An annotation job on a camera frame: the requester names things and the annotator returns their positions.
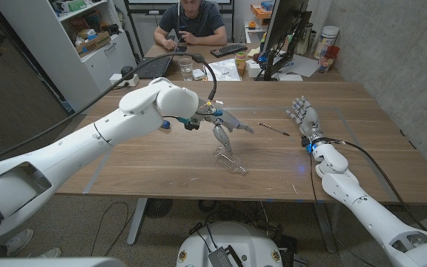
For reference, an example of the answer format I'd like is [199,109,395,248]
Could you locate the white sneaker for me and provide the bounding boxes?
[36,247,62,260]
[4,228,35,257]

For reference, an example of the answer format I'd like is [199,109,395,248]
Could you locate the grey table leg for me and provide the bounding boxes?
[313,202,337,254]
[126,197,148,246]

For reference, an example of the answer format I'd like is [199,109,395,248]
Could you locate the black power adapter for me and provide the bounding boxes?
[120,65,135,81]

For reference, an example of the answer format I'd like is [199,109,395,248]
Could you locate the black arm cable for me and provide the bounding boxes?
[0,51,218,171]
[326,137,427,231]

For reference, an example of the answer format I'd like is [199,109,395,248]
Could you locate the person in dark shirt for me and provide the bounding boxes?
[153,0,228,51]

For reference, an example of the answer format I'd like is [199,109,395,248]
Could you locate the white shelf cabinet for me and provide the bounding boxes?
[0,0,139,115]

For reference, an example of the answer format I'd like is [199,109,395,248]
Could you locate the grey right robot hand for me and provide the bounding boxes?
[285,96,328,148]

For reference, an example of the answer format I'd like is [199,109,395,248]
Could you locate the orange flat box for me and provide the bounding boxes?
[250,3,274,19]

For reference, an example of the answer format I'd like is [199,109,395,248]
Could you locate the white round canister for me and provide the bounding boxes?
[313,24,340,60]

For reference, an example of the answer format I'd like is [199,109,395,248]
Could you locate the clear bag with white paper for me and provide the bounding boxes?
[202,58,242,82]

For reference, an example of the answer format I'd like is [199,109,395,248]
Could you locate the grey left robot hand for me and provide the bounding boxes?
[194,105,255,155]

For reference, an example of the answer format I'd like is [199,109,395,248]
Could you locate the dark tall bottle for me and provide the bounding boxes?
[297,22,314,56]

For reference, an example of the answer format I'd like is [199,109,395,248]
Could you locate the tan cup with colourful lid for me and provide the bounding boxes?
[234,51,247,78]

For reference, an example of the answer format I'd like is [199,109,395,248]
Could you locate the black computer monitor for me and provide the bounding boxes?
[261,0,311,56]

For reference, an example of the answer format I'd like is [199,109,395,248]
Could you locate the black round floor fan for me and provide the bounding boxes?
[145,198,173,219]

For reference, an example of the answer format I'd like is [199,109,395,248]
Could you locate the black laptop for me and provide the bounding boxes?
[134,36,182,79]

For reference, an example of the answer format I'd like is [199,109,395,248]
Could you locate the white power strip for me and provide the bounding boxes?
[108,72,140,88]

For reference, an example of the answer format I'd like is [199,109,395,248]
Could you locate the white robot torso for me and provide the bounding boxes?
[176,221,284,267]

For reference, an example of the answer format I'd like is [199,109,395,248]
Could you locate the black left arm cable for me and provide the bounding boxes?
[0,51,218,171]

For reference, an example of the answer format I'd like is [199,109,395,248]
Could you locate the white cardboard box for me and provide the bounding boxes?
[245,59,262,79]

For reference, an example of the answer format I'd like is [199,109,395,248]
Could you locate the brown cardboard box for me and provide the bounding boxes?
[74,30,112,56]

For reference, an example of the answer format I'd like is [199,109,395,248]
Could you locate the white paper sheet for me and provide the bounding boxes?
[272,53,320,78]

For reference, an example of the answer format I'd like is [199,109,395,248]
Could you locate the flat white box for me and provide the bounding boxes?
[277,73,304,82]

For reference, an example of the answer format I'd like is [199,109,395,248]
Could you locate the black keyboard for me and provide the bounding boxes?
[209,43,248,59]

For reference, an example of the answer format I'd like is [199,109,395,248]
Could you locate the clear drinking glass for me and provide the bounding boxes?
[178,58,194,82]

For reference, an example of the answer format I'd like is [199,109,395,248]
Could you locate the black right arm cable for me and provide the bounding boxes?
[326,137,427,231]

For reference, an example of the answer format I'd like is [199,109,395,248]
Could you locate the black monitor stand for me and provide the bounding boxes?
[254,22,303,82]

